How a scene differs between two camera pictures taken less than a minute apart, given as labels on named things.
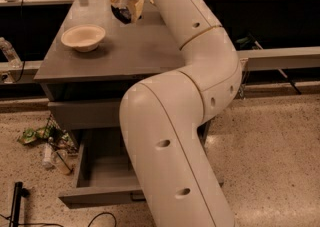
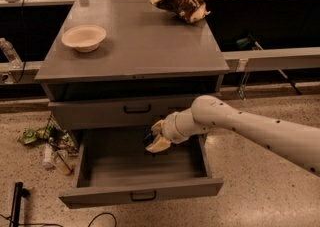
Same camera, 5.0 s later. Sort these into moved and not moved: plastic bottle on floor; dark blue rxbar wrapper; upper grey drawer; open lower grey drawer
Moved: dark blue rxbar wrapper
Not moved: plastic bottle on floor; open lower grey drawer; upper grey drawer
